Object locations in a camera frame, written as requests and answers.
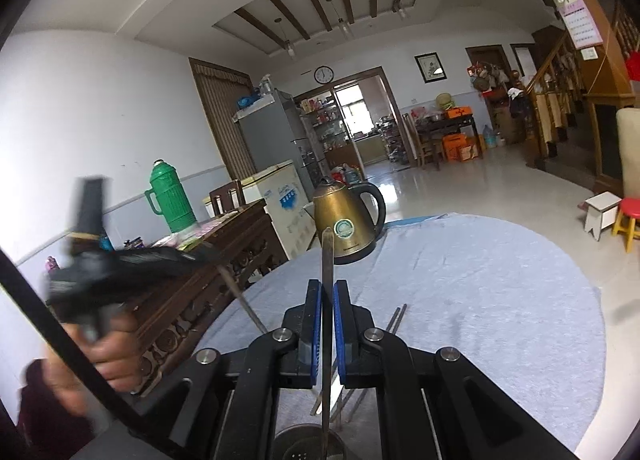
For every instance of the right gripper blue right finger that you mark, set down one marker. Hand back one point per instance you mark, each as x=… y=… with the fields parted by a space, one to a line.
x=345 y=329

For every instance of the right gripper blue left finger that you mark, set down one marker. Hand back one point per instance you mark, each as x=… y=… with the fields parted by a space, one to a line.
x=309 y=334

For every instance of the black utensil holder cup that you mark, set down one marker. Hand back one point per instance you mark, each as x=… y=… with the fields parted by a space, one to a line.
x=304 y=442

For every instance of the person's left hand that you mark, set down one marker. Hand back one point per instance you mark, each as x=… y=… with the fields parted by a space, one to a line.
x=116 y=356

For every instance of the dark carved wooden sideboard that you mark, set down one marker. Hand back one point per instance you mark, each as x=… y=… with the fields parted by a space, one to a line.
x=174 y=315

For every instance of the green thermos flask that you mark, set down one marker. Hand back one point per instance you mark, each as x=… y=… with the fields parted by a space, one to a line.
x=167 y=197

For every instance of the gold electric kettle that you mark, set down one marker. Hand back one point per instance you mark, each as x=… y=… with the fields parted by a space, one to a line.
x=356 y=214

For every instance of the white chest freezer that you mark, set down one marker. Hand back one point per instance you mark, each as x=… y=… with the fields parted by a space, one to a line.
x=283 y=192

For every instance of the wooden chair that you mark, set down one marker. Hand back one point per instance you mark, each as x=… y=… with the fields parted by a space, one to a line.
x=227 y=198

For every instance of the light blue table cloth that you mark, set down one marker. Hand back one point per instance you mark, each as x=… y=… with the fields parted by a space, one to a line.
x=512 y=302

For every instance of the grey refrigerator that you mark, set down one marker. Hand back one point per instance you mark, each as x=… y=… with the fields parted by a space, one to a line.
x=274 y=132

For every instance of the orange cardboard box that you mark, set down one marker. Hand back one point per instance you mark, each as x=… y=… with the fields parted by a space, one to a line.
x=451 y=145

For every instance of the dark wooden side table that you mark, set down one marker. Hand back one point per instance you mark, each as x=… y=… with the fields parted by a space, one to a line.
x=431 y=133

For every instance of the small white step stool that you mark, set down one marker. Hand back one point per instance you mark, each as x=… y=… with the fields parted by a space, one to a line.
x=601 y=213

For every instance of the red yellow round stool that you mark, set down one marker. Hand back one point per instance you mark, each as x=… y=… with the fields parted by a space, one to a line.
x=627 y=221

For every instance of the wooden stair railing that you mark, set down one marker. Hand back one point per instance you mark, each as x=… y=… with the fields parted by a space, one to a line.
x=554 y=92

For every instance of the beige leather sofa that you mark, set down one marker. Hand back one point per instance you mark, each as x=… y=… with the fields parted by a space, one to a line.
x=628 y=125

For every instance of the round wall clock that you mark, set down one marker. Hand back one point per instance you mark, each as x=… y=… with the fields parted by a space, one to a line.
x=324 y=74

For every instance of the framed wall picture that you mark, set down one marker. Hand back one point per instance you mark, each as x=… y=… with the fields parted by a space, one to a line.
x=430 y=67

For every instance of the pink wall calendar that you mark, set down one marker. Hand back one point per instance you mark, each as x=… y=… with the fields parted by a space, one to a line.
x=579 y=23

